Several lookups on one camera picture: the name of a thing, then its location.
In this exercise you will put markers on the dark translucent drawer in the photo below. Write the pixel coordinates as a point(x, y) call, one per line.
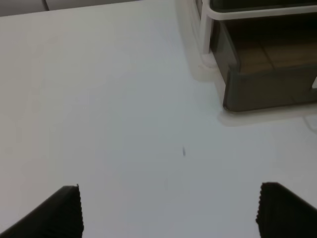
point(266, 62)
point(240, 5)

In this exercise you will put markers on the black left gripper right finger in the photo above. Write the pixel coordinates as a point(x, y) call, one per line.
point(283, 214)

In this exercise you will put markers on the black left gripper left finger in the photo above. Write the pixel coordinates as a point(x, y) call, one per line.
point(59, 216)

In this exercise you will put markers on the white plastic drawer cabinet frame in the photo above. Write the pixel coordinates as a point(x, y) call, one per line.
point(196, 29)

